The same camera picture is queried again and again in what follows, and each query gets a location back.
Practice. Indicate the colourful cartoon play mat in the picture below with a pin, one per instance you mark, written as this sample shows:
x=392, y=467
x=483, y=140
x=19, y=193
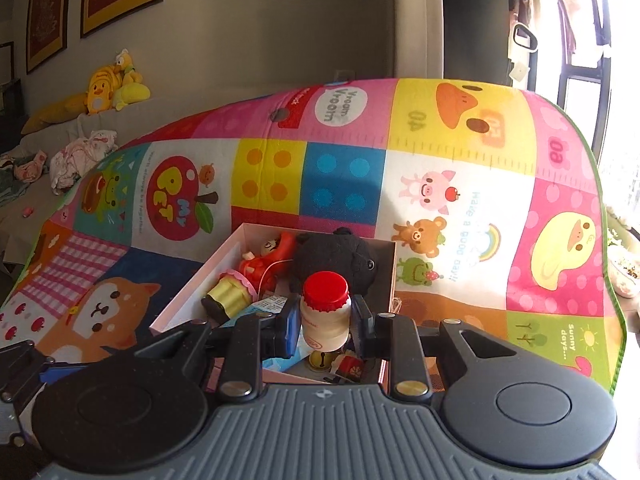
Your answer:
x=450, y=135

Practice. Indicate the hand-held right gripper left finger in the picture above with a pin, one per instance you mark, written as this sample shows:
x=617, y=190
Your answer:
x=290, y=335

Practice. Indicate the yellow duck plush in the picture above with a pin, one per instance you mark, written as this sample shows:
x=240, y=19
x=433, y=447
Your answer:
x=100, y=92

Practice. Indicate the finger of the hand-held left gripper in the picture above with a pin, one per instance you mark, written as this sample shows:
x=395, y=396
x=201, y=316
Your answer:
x=22, y=365

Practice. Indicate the floral white bowl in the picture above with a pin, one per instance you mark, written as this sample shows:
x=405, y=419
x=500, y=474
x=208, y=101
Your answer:
x=625, y=272

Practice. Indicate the white pink garment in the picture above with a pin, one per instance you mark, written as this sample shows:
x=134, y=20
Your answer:
x=80, y=157

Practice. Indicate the grey sofa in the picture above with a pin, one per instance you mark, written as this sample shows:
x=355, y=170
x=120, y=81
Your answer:
x=25, y=240

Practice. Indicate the pink cardboard box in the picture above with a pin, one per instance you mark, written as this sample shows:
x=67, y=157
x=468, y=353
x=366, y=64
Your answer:
x=382, y=265

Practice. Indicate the yellow cushion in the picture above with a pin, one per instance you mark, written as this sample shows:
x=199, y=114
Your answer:
x=52, y=112

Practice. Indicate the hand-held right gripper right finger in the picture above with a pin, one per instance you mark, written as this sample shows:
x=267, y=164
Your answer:
x=361, y=330

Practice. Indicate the blue tissue pack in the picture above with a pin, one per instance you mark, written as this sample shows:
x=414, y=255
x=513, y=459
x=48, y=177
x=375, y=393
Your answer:
x=272, y=305

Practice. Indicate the yellow toy with pink disc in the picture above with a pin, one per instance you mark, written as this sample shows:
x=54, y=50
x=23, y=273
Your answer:
x=230, y=292

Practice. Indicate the white bottle with red cap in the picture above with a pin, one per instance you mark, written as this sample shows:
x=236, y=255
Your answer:
x=325, y=320

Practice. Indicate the light window curtain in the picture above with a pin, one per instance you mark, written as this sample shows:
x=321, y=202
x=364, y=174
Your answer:
x=565, y=5

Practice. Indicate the pink crumpled garment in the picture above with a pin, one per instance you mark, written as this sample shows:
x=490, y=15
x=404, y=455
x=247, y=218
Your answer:
x=27, y=165

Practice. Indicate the narrow framed wall picture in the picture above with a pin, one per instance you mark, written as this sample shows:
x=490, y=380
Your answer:
x=47, y=10

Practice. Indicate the black plush toy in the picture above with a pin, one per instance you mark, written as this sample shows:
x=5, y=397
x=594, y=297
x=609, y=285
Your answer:
x=330, y=252

